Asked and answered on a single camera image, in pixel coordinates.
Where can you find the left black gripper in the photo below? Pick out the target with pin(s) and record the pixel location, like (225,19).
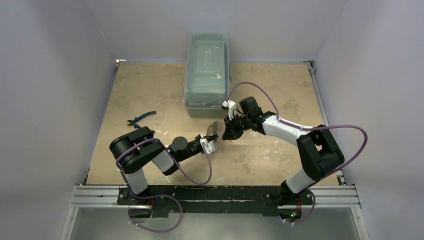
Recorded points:
(209,137)

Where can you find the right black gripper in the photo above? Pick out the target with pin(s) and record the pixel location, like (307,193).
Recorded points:
(235,125)

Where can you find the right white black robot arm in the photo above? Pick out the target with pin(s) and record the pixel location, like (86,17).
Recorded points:
(318,150)

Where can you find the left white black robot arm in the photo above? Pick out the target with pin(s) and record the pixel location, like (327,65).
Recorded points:
(134,150)

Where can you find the clear plastic storage box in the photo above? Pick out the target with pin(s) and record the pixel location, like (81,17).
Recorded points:
(207,76)

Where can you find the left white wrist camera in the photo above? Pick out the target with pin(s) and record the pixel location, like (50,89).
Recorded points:
(209,146)

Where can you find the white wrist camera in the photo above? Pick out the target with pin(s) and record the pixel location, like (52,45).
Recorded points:
(209,146)
(230,106)

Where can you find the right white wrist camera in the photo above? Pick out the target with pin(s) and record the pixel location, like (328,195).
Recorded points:
(230,106)

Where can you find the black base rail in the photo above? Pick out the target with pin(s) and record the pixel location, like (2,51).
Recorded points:
(290,211)

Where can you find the aluminium frame rail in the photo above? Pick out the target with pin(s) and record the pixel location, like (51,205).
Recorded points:
(114,196)

